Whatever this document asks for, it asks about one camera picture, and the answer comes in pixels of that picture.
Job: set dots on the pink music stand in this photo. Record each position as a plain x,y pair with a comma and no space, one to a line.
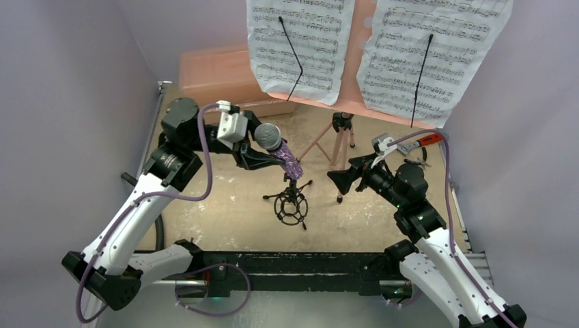
350,100

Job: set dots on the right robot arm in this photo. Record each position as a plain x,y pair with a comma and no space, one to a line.
429,256

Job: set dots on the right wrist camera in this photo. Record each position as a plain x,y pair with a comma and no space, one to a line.
383,146

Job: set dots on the red handled pliers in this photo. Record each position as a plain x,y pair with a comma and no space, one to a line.
421,161

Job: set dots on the sheet music page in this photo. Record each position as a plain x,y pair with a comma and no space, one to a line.
422,55
298,48

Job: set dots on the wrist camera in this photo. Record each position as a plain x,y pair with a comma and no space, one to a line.
383,146
233,124

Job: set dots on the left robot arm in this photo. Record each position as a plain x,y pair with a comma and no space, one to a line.
190,134

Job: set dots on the aluminium table frame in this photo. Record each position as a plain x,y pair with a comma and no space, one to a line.
428,256

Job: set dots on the pink plastic storage box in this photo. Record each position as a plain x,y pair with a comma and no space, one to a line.
224,73

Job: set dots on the purple glitter microphone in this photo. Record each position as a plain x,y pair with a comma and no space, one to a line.
268,136

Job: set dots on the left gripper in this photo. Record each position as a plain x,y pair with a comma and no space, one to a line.
246,152

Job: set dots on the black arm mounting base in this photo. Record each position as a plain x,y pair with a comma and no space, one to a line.
366,274

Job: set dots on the black microphone tripod stand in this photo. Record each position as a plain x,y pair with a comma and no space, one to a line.
290,206

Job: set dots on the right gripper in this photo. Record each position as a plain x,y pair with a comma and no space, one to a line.
362,169

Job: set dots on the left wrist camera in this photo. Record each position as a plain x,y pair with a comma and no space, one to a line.
233,124

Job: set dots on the silver adjustable wrench red handle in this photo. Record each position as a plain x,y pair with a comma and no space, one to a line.
405,148

